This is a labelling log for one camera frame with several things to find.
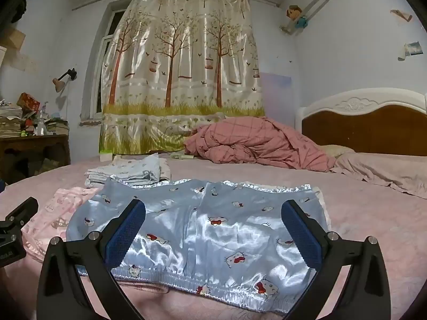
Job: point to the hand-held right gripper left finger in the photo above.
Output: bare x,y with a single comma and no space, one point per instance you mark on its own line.
125,236

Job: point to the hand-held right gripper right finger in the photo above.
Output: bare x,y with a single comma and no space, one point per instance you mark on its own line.
300,236

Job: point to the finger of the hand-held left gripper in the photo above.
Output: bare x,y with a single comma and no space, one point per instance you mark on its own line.
23,210

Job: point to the blue satin cat-print pants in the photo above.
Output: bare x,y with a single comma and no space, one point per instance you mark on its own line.
206,240

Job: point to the pink cat-print pants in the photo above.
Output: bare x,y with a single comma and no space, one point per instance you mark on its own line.
53,216

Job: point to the white cat-print pants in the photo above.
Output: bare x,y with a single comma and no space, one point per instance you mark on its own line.
323,206

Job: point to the dark wooden desk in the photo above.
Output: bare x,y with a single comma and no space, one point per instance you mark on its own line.
33,146

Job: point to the folded white grey-print cloth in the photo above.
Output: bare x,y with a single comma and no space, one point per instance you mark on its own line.
96,176

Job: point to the green and white box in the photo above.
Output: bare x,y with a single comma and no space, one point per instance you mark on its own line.
106,156

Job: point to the clear spray bottle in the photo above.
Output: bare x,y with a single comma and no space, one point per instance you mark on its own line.
40,125

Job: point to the stack of books and papers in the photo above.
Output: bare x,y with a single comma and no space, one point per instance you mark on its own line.
10,120

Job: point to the beige pillow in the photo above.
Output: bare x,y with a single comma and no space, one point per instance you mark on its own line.
335,150

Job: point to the green hairbrush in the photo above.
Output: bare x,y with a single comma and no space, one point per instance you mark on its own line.
180,156

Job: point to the pink checked quilt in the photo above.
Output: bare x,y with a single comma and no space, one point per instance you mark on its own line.
260,143

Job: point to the rumpled mauve blanket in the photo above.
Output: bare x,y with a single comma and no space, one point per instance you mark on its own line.
383,170

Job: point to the red box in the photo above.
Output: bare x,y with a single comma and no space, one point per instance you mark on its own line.
28,101

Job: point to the white and wooden headboard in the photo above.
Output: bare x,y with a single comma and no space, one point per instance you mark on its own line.
367,130

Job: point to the tree-print curtain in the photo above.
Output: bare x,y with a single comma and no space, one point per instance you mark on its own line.
173,73

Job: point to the cardboard box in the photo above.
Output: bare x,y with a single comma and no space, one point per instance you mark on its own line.
13,38

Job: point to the pink wall lamp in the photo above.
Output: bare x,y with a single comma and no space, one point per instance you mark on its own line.
59,83

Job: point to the white window frame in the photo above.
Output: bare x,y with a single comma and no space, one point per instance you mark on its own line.
103,26

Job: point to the wall doll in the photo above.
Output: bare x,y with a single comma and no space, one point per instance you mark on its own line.
295,12

